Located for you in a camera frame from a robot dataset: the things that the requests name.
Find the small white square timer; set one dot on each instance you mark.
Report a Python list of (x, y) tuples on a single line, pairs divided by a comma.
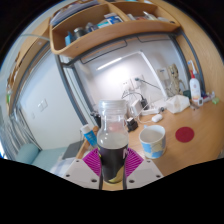
[(200, 101)]

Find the white tissue pack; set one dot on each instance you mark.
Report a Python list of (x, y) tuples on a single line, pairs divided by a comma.
[(177, 104)]

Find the clear bottle with dark label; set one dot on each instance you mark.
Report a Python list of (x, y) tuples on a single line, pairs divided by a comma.
[(112, 143)]

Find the small blue tube, white cap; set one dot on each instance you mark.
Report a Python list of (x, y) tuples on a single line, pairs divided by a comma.
[(90, 136)]

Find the white power strip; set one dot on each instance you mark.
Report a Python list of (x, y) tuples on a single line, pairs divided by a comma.
[(151, 110)]

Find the dark flat tablet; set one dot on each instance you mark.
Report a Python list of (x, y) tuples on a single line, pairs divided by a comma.
[(74, 149)]

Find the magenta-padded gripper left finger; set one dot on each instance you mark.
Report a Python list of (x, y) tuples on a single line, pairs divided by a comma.
[(81, 171)]

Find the black plug adapter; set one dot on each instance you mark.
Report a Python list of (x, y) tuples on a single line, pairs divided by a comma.
[(144, 102)]

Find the white pump bottle, red pump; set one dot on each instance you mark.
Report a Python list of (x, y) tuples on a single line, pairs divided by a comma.
[(195, 88)]

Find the black charger block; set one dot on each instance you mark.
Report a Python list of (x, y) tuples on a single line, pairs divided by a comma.
[(132, 124)]

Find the white wall socket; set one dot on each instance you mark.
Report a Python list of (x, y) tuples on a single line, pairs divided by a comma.
[(126, 85), (140, 83)]

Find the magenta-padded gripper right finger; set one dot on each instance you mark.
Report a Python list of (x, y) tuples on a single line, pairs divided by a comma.
[(143, 171)]

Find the white desk lamp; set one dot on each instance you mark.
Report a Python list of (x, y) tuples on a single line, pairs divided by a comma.
[(151, 68)]

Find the dark green round tin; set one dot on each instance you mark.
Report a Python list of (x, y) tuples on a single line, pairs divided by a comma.
[(186, 94)]

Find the white cup with blue print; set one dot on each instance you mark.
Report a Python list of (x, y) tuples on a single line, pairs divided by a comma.
[(154, 148)]

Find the small white oval case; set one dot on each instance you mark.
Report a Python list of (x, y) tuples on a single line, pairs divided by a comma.
[(157, 118)]

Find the wooden shelf unit over desk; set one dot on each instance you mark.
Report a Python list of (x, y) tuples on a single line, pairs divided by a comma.
[(100, 36)]

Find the wooden tree creature figurine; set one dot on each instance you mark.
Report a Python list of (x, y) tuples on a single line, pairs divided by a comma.
[(174, 78)]

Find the white wall box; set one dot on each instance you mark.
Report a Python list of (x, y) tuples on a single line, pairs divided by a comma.
[(162, 75)]

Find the black electric shaver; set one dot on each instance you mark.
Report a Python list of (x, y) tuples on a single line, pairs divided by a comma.
[(95, 119)]

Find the white charger brick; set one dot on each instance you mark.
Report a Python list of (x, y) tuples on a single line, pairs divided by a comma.
[(136, 107)]

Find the small green block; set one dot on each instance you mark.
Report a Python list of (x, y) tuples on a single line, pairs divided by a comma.
[(215, 100)]

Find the white wall switch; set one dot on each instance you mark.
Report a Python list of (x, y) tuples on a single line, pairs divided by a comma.
[(42, 105)]

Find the grey metal desk frame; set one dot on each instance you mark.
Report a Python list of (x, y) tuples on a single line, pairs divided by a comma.
[(66, 85)]

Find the light blue pillow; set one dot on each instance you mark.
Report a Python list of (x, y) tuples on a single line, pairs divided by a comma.
[(27, 153)]

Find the light blue bed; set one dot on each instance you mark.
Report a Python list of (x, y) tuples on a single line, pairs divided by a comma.
[(50, 158)]

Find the wooden wall shelf with books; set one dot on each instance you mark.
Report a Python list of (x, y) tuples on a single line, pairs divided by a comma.
[(26, 56)]

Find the blue and white spray bottle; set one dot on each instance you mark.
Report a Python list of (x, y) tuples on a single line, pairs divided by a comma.
[(191, 65)]

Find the flat round red coaster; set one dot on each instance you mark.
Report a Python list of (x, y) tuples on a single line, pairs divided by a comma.
[(184, 134)]

